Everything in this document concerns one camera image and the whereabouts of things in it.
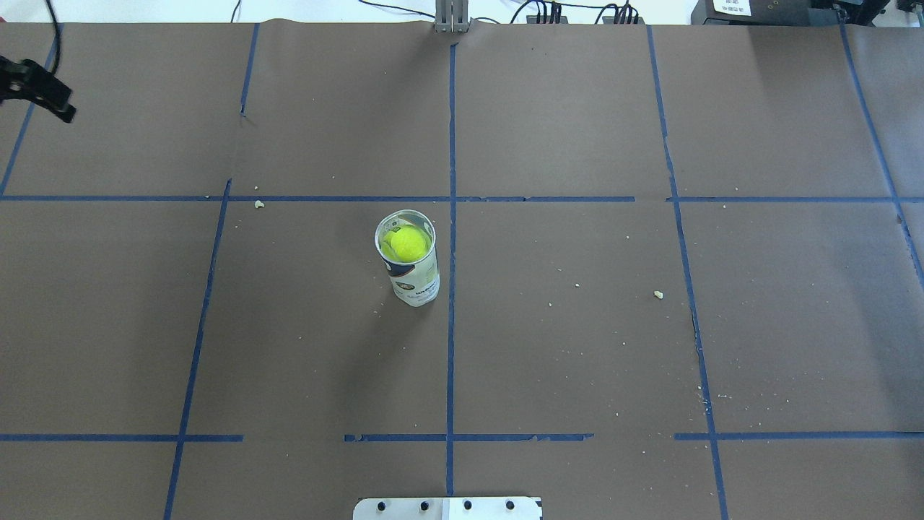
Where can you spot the yellow tennis ball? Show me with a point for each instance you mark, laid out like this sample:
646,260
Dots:
405,244

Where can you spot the clear tennis ball can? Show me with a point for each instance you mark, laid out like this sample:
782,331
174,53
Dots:
415,284

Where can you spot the orange black adapter board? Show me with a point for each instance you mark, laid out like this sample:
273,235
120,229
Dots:
547,13

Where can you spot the black computer box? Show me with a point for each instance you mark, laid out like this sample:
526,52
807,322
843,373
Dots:
766,13

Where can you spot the aluminium frame post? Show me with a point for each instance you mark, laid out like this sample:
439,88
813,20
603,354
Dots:
451,16

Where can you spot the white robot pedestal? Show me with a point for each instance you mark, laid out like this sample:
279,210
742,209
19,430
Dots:
486,507

